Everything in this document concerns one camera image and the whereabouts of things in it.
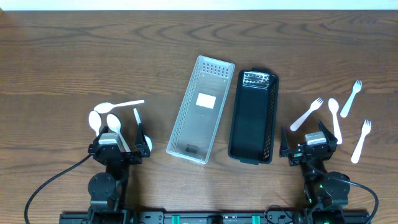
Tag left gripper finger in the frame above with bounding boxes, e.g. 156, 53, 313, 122
135, 124, 147, 152
93, 126, 109, 144

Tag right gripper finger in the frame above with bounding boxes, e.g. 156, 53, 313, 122
280, 127, 289, 151
318, 120, 336, 143

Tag white fork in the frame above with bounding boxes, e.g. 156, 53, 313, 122
340, 80, 363, 118
351, 119, 371, 164
290, 98, 323, 131

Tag clear plastic basket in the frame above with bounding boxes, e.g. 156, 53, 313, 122
166, 55, 235, 164

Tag black plastic basket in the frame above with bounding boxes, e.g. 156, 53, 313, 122
228, 68, 279, 165

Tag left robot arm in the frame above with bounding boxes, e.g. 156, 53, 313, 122
88, 124, 150, 212

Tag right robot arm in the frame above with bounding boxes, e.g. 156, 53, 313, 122
279, 121, 350, 215

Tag white spoon top horizontal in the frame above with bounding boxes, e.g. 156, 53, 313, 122
93, 100, 145, 114

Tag right black cable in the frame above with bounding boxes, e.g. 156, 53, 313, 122
303, 152, 379, 222

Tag black cable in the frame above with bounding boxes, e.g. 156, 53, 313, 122
303, 152, 379, 222
24, 152, 93, 224

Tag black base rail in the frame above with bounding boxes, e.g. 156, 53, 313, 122
58, 210, 369, 224

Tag left black cable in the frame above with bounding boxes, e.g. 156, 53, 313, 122
24, 152, 93, 224

